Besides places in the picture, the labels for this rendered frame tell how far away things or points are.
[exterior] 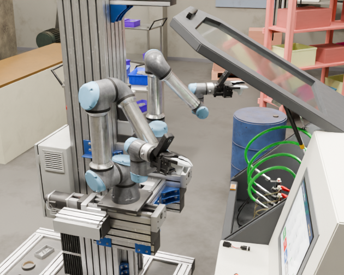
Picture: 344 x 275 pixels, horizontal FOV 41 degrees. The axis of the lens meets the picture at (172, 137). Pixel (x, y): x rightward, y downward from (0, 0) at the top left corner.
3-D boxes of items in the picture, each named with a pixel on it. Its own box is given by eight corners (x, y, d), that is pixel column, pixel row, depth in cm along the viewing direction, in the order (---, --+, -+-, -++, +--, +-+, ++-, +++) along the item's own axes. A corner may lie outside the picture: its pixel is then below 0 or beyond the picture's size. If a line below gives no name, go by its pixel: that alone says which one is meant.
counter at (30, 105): (-55, 156, 543) (-70, 82, 509) (59, 96, 768) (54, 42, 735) (4, 165, 519) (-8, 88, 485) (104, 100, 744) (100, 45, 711)
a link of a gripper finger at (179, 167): (190, 178, 178) (173, 170, 184) (192, 163, 176) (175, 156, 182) (185, 179, 176) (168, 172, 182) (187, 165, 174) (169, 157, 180)
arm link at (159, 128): (148, 149, 272) (148, 127, 266) (147, 140, 284) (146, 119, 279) (168, 148, 273) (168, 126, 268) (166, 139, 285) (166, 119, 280)
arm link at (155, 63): (157, 52, 252) (214, 112, 269) (155, 48, 262) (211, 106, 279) (142, 66, 254) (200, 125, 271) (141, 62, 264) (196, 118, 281)
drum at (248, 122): (287, 181, 477) (294, 109, 448) (271, 203, 435) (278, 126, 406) (240, 171, 501) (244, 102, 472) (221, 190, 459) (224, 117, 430)
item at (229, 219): (229, 204, 280) (230, 180, 274) (236, 204, 279) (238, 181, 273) (219, 267, 223) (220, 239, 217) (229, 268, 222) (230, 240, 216)
